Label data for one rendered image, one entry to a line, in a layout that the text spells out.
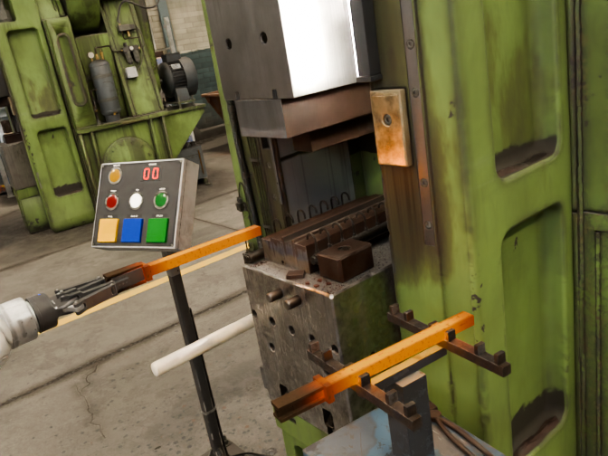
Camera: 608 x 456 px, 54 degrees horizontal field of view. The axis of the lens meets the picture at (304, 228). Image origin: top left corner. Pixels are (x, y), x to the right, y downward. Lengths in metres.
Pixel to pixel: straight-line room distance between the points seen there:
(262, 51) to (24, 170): 5.26
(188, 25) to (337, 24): 9.19
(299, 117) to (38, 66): 5.05
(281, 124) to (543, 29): 0.65
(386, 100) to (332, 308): 0.49
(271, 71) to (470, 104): 0.46
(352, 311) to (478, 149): 0.49
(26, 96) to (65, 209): 1.13
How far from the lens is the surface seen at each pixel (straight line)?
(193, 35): 10.65
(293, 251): 1.56
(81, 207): 6.43
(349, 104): 1.57
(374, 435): 1.39
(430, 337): 1.18
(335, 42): 1.48
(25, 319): 1.26
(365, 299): 1.49
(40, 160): 6.31
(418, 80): 1.31
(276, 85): 1.43
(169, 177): 1.87
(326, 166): 1.88
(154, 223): 1.87
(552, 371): 1.87
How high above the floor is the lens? 1.51
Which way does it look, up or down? 18 degrees down
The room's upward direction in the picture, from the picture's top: 10 degrees counter-clockwise
